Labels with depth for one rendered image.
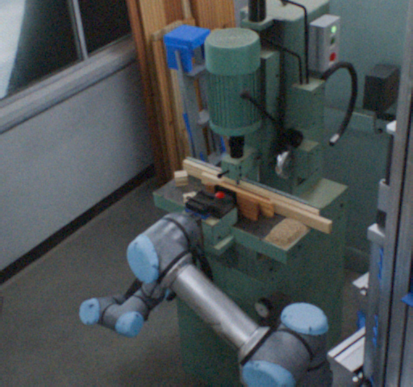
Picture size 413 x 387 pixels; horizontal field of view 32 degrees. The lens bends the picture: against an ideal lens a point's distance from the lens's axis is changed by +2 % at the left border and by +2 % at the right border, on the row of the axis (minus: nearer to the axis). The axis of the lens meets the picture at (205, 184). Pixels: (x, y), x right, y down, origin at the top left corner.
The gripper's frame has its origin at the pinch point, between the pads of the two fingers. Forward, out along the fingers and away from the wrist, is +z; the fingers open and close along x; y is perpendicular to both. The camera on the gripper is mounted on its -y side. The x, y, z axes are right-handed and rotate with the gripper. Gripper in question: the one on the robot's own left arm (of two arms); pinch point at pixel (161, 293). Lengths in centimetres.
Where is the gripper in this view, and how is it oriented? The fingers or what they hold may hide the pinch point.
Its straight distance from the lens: 247.3
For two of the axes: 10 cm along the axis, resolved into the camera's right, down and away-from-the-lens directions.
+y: -2.6, 9.5, 1.6
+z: 5.8, 0.2, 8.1
